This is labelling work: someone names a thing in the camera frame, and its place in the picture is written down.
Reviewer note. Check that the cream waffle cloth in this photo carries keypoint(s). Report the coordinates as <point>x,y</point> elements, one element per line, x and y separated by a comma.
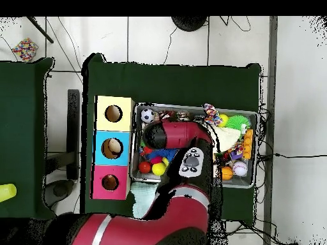
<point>227,137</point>

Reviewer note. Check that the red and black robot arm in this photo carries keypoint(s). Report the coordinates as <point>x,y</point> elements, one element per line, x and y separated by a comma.
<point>179,133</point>

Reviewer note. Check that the wooden box with three holes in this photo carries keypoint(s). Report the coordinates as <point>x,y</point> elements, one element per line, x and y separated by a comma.
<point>124,153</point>

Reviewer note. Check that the clear mesh bin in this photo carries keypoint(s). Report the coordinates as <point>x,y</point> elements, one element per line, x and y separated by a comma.
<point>253,153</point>

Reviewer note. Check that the large blue spiky ball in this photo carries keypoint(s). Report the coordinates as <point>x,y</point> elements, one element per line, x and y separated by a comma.
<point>164,153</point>

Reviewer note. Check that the small soccer ball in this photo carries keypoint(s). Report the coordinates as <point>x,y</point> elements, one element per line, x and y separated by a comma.
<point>147,115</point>

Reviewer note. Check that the yellow-green ball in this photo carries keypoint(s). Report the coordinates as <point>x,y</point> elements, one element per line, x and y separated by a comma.
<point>159,169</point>

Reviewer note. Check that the red ball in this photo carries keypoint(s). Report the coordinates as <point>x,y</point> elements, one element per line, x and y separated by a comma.
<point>144,167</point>

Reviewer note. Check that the multicoloured patterned cloth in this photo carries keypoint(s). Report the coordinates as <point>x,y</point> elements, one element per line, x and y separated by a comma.
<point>211,113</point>

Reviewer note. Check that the dark green tablecloth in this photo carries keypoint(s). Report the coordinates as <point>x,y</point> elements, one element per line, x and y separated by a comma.
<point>23,138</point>
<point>173,81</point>

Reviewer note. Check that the yellow tennis ball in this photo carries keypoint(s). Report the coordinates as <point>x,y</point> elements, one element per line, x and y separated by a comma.
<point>223,120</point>

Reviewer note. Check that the mint green cloth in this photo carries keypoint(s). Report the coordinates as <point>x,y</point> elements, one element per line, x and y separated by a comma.
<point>143,196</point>

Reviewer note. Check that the small orange basketball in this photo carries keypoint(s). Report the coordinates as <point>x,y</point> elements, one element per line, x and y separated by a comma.
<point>227,173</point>

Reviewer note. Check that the green spiky ball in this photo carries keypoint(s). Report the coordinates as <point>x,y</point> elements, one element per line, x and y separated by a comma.
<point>238,122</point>

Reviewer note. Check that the white baseball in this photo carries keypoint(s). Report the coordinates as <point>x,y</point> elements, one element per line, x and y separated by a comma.
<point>240,168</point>

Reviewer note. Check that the black chair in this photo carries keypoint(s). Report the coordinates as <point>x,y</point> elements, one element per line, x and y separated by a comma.
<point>73,132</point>

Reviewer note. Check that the black round stand base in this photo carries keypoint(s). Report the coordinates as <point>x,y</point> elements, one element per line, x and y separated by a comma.
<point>188,22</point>

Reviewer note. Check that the black rod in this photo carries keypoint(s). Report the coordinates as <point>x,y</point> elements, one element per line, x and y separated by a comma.
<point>40,29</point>

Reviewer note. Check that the multicoloured patterned object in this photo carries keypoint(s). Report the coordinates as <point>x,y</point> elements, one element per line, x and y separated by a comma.
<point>24,49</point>

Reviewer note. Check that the yellow cup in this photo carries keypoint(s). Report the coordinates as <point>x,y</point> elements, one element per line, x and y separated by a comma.
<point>7,192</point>

